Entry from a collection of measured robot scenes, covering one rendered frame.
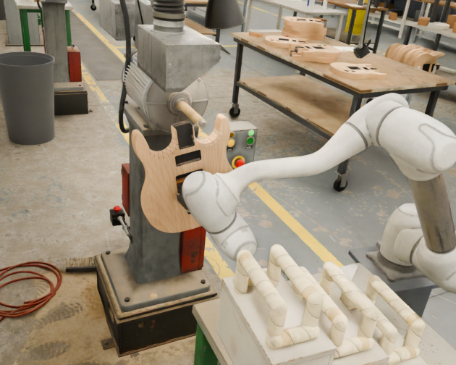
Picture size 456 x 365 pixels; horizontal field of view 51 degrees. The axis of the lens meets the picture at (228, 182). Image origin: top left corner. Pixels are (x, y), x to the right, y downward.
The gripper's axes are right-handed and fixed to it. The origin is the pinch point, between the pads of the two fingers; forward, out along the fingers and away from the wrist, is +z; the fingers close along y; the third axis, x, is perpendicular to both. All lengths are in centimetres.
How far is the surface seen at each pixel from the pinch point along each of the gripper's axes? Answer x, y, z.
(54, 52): -40, -3, 374
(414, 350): -13, 25, -81
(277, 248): 16, -1, -61
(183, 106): 20.5, 7.4, 20.2
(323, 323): -5, 6, -69
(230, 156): -8.3, 27.1, 26.1
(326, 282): 1, 12, -62
